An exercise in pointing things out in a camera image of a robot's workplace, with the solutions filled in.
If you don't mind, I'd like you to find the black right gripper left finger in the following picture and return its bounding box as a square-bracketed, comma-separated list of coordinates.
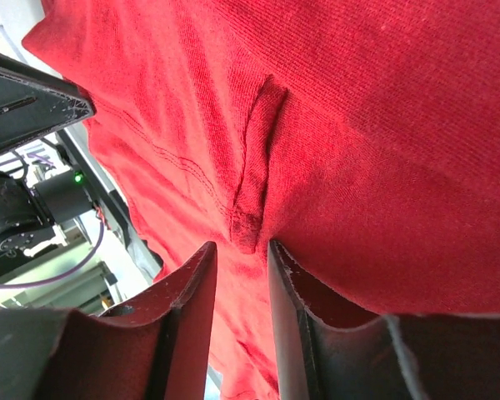
[0, 242, 217, 399]

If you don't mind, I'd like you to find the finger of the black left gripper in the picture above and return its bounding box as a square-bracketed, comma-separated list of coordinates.
[0, 53, 96, 155]

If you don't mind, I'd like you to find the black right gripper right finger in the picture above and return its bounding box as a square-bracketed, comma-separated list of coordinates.
[267, 241, 500, 399]

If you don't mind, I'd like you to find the red t shirt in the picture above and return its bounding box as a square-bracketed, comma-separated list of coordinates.
[22, 1, 500, 399]

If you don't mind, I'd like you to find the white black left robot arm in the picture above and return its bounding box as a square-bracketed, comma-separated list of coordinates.
[0, 53, 96, 257]

